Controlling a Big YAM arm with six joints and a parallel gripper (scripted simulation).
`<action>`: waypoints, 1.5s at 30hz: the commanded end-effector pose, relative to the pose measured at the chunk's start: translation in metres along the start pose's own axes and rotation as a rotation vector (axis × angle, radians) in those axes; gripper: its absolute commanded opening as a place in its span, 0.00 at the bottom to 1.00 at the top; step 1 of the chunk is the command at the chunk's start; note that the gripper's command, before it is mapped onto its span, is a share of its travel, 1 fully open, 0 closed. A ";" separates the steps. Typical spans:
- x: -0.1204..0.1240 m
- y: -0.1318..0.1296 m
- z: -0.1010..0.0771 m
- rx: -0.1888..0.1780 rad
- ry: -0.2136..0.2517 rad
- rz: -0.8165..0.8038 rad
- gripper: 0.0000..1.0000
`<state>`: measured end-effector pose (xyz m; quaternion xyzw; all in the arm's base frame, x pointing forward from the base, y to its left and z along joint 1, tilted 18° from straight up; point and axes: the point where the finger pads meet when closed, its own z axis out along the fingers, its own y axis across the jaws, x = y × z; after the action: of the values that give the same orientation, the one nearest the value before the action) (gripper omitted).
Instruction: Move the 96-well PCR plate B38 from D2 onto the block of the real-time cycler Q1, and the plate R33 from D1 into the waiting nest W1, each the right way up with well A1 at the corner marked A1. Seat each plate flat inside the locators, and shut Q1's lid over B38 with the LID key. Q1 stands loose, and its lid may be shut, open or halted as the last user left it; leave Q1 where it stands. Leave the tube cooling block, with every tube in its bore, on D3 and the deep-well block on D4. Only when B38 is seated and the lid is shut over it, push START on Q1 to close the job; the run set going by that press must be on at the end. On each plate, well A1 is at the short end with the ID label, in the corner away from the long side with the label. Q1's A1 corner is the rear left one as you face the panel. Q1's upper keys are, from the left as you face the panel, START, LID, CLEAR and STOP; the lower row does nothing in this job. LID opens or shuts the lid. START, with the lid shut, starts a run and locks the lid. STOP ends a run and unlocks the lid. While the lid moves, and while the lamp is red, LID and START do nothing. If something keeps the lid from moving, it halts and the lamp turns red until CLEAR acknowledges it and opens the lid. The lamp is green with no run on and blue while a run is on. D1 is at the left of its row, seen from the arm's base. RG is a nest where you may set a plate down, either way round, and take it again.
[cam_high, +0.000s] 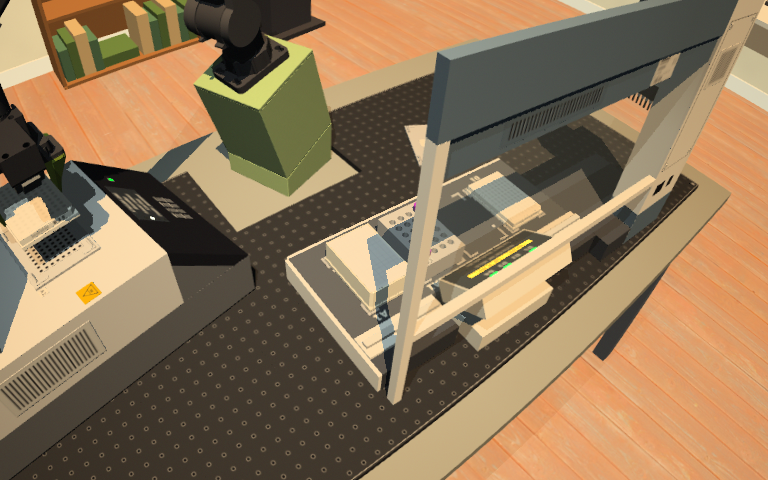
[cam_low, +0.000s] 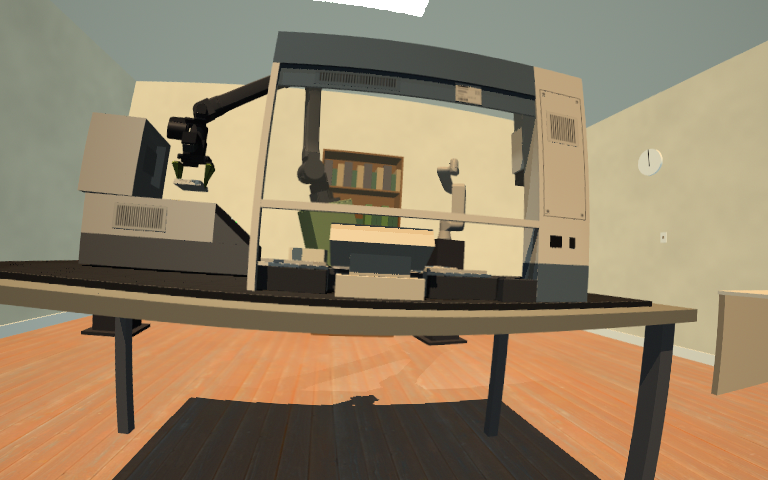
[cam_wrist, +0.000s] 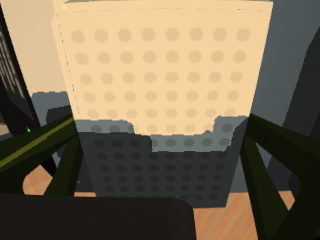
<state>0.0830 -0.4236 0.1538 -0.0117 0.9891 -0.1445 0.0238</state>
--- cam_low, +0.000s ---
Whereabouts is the beige benchtop instrument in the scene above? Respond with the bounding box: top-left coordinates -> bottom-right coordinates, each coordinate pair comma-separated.
77,112 -> 250,276

